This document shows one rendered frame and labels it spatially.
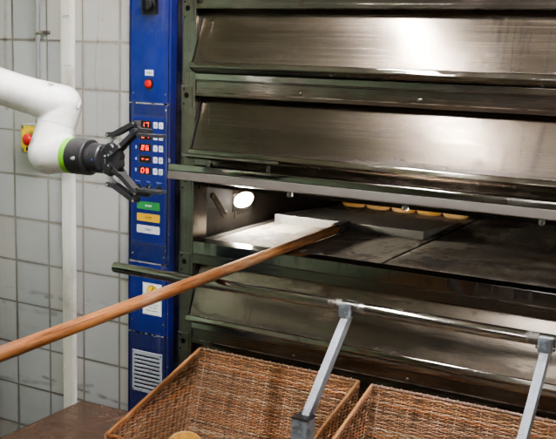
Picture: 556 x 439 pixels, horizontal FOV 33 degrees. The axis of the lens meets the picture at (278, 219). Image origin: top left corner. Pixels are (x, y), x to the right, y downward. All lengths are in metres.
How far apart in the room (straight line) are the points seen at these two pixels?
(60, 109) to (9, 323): 1.24
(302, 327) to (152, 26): 1.02
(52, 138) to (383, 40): 0.91
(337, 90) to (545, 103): 0.57
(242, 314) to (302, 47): 0.82
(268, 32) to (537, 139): 0.83
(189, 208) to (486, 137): 0.96
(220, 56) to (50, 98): 0.59
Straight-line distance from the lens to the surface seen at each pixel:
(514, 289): 2.52
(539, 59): 2.44
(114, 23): 3.05
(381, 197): 2.44
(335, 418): 2.60
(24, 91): 2.45
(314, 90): 2.67
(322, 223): 3.21
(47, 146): 2.44
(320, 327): 2.74
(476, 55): 2.48
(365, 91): 2.60
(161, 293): 2.22
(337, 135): 2.64
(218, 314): 2.90
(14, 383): 3.56
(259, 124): 2.77
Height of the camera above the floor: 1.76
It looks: 10 degrees down
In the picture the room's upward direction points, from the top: 2 degrees clockwise
